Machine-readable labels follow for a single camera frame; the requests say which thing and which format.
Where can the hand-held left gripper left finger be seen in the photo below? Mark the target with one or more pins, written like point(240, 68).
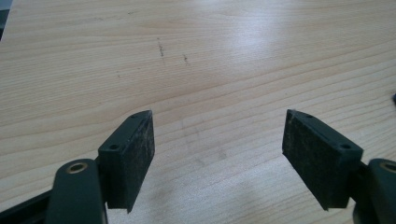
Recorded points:
point(127, 161)

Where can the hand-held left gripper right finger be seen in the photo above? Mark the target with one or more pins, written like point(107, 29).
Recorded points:
point(320, 161)

